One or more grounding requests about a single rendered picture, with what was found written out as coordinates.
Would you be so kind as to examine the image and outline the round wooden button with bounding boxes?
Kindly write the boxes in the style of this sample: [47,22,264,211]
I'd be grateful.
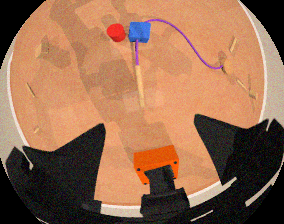
[220,57,232,75]

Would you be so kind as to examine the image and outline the blue block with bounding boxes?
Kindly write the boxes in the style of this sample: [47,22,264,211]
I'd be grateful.
[129,22,150,43]

